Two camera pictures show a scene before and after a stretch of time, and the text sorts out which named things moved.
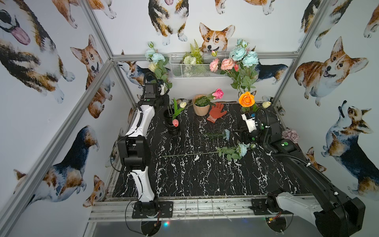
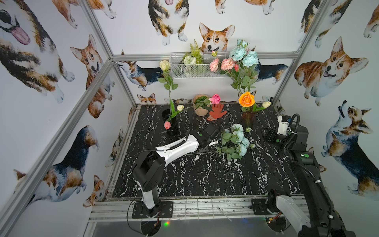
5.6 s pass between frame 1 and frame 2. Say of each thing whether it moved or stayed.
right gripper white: moved
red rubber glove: stayed
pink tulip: moved
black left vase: stayed
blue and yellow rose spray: moved
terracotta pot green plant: stayed
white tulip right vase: stayed
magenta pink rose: moved
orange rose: stayed
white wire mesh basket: stayed
